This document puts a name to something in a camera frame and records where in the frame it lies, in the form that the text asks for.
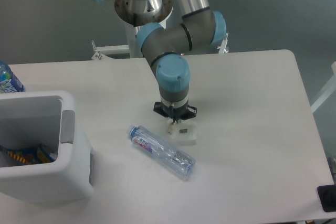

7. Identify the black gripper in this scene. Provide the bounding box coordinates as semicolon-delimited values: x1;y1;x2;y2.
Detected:
153;102;197;123

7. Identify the clear plastic water bottle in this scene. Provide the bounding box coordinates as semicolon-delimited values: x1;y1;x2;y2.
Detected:
127;125;196;181

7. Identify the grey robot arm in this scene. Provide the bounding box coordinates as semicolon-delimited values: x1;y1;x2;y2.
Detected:
95;0;226;122

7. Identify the white trash can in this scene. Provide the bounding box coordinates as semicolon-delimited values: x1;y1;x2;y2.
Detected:
1;91;93;202

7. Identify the yellow blue snack wrapper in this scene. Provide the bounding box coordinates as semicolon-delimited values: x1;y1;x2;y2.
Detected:
1;144;57;165

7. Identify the blue labelled drink bottle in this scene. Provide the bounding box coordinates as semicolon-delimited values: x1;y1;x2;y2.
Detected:
1;61;26;93

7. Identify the black device at table edge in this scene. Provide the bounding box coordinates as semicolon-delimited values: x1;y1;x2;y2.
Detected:
317;185;336;212

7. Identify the white table clamp bracket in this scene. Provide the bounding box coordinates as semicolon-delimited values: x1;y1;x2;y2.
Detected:
217;32;229;54

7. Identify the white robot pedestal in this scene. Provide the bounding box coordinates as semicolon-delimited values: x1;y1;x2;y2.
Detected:
91;0;173;60

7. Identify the white frame bar right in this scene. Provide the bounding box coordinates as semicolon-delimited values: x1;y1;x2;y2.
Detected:
310;62;335;113

